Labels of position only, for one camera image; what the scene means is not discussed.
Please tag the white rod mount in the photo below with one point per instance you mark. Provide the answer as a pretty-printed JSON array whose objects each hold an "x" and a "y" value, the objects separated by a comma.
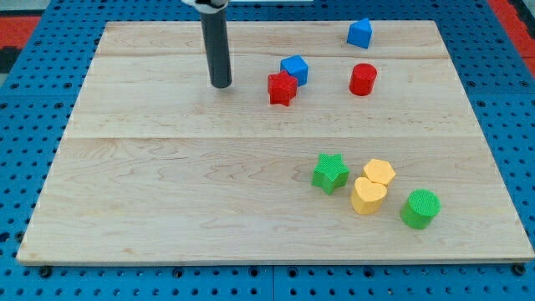
[{"x": 206, "y": 4}]

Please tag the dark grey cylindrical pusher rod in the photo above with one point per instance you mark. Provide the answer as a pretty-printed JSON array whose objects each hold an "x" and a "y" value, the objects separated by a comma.
[{"x": 214, "y": 29}]

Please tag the blue cube block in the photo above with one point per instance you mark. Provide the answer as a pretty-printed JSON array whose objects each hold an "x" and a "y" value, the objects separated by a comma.
[{"x": 297, "y": 67}]

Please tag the red star block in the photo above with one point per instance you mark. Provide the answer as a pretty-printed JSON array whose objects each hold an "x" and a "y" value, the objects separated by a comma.
[{"x": 282, "y": 88}]

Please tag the green star block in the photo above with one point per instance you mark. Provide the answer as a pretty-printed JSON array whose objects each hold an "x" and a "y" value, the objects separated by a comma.
[{"x": 330, "y": 173}]

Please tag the red cylinder block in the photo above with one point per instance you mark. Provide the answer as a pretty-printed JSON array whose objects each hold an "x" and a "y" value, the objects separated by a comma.
[{"x": 362, "y": 79}]

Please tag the light wooden board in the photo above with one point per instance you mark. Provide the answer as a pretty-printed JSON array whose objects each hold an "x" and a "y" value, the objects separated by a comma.
[{"x": 158, "y": 168}]

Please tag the yellow hexagon block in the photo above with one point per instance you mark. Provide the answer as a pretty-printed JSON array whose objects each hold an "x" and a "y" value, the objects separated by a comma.
[{"x": 378, "y": 171}]

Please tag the yellow heart block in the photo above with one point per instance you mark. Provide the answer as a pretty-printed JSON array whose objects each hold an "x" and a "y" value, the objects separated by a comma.
[{"x": 367, "y": 197}]

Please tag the green cylinder block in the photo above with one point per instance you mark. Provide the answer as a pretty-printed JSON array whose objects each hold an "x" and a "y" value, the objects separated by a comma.
[{"x": 420, "y": 209}]

